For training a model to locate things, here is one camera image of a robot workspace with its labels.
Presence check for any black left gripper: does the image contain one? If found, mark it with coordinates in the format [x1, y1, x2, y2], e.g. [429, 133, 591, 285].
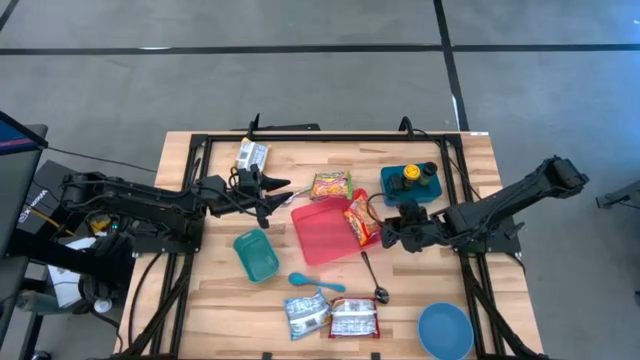
[227, 164, 296, 230]

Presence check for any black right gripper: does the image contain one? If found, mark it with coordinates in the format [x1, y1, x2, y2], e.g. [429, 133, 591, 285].
[379, 199, 449, 255]

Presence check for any orange red ramen packet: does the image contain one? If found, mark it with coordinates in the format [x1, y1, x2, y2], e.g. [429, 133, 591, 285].
[342, 191, 383, 249]

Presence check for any yellow ramen packet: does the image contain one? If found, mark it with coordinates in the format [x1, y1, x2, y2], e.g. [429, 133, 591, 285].
[234, 137, 273, 174]

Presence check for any shrimp ramen packet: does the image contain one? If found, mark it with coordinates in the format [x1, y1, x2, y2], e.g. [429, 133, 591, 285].
[308, 170, 355, 203]

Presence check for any metal spoon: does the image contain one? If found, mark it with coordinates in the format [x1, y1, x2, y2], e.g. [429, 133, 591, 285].
[360, 250, 391, 306]

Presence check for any yellow lid jar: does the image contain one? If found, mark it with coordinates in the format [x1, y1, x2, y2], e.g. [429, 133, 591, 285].
[401, 163, 423, 192]

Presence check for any black lid jar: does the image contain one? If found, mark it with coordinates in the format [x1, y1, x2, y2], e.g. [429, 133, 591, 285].
[418, 160, 440, 188]

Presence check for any silver utensil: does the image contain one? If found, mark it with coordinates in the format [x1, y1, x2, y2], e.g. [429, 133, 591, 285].
[284, 186, 315, 206]

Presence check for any blue plastic bin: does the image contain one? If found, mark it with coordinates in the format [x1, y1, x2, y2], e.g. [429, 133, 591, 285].
[379, 162, 444, 208]

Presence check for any red plastic tray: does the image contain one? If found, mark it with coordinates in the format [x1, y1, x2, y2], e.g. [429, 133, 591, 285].
[290, 188, 387, 268]

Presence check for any teal plastic tray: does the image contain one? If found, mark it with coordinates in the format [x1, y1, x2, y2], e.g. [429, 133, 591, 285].
[232, 227, 282, 285]

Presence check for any blue plastic spoon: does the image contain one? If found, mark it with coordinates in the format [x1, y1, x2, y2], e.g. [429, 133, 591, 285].
[287, 271, 348, 294]

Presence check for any blue bowl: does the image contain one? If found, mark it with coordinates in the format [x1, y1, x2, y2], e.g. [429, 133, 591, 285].
[416, 301, 476, 360]

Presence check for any blue white ramen packet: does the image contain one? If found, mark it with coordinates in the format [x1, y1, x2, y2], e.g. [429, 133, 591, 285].
[282, 290, 333, 342]

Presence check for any black equipment box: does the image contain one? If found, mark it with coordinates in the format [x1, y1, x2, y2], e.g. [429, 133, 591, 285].
[16, 159, 107, 237]

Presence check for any white paper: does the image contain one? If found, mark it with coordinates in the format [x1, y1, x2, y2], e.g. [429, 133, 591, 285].
[46, 236, 97, 309]

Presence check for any computer monitor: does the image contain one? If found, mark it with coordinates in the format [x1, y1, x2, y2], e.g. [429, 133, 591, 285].
[0, 110, 50, 257]

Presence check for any black table frame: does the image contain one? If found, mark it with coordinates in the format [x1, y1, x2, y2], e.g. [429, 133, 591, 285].
[113, 130, 547, 360]

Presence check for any black floor cable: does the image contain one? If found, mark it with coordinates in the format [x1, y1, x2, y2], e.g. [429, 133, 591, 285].
[47, 146, 159, 174]

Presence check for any yellow cable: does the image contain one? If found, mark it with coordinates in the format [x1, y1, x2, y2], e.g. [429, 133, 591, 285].
[28, 205, 77, 237]

